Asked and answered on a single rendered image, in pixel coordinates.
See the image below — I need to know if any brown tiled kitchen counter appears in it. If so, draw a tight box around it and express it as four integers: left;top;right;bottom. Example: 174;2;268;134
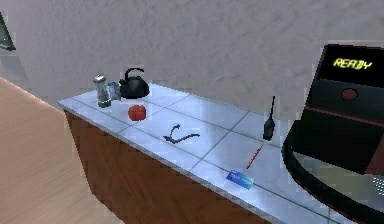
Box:
57;82;362;224

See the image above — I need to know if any red tomato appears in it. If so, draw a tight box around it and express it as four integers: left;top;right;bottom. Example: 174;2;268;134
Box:
127;104;148;122

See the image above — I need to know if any black kettle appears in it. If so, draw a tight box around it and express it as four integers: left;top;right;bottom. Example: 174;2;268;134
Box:
118;67;151;100

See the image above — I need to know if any red pencil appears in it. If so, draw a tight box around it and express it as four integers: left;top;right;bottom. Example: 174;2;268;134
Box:
245;143;265;170

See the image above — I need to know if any small blue glass cup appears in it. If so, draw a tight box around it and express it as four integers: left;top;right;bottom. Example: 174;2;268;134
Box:
107;81;122;102

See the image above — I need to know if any blue card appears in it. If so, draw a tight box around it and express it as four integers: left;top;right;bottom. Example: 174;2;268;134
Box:
225;169;255;190

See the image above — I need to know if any grey pepper shaker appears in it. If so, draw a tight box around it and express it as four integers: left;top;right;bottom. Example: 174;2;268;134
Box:
92;74;112;109

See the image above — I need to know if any black coffee machine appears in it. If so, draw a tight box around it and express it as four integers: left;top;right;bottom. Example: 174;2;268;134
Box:
281;43;384;224

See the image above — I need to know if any dark framed window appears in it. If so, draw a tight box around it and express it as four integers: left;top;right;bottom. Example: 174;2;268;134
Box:
0;11;17;52

